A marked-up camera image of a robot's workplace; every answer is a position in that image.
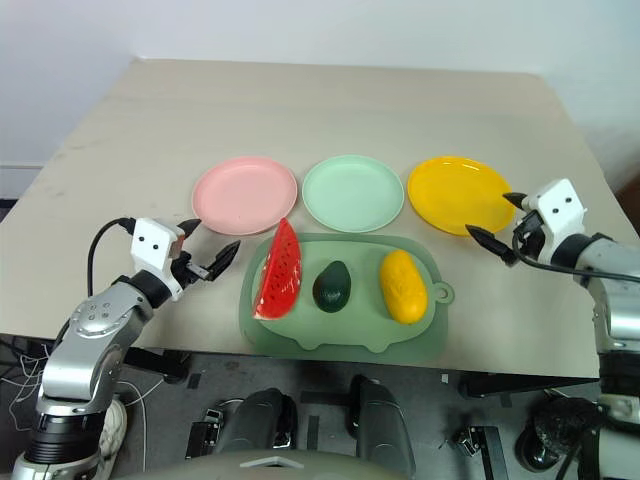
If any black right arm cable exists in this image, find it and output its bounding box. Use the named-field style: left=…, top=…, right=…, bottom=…
left=513, top=234, right=640, bottom=282

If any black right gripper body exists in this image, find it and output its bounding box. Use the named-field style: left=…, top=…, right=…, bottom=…
left=511, top=209, right=547, bottom=265

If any white sneaker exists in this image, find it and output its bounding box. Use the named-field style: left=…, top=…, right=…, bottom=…
left=97, top=396, right=129, bottom=457

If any black caster wheel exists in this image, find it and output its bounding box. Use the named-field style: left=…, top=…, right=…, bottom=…
left=516, top=423, right=557, bottom=472

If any yellow plate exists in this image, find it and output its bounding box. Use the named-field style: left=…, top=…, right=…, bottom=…
left=406, top=155, right=517, bottom=238

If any dark rounded robot leg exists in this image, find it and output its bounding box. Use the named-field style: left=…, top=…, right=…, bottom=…
left=218, top=387, right=299, bottom=464
left=348, top=374, right=417, bottom=480

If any red watermelon slice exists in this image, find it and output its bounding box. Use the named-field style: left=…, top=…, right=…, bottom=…
left=251, top=217, right=305, bottom=322

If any thin white cord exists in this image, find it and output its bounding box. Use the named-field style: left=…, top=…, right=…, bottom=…
left=0, top=344, right=166, bottom=480

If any light green plate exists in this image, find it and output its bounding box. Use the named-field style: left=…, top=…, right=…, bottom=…
left=301, top=154, right=405, bottom=234

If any pink plate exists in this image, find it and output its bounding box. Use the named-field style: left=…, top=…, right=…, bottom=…
left=192, top=155, right=300, bottom=237

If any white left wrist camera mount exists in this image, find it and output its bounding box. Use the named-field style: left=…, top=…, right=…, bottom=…
left=130, top=217, right=188, bottom=302

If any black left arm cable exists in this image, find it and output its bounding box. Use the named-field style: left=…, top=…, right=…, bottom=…
left=86, top=216, right=137, bottom=297

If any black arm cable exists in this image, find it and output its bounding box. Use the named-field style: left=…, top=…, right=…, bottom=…
left=513, top=234, right=640, bottom=282
left=86, top=216, right=137, bottom=297

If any yellow mango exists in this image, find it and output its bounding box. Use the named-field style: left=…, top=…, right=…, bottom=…
left=378, top=249, right=430, bottom=327

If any black table frame bar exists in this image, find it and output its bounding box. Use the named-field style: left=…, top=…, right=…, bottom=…
left=458, top=370, right=602, bottom=400
left=121, top=346, right=192, bottom=385

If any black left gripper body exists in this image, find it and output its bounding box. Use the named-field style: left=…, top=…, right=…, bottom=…
left=171, top=251, right=214, bottom=292

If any dark green avocado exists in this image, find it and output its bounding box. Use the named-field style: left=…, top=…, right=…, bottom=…
left=312, top=260, right=353, bottom=316

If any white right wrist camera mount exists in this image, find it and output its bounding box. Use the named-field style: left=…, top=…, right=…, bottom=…
left=519, top=178, right=588, bottom=264

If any grey robot torso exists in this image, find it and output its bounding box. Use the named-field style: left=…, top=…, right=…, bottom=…
left=112, top=448, right=384, bottom=480

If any green silicone mat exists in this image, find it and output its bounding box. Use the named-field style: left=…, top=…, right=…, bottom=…
left=238, top=232, right=457, bottom=363

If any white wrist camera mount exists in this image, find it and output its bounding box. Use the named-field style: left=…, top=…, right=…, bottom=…
left=130, top=217, right=188, bottom=302
left=519, top=178, right=588, bottom=264

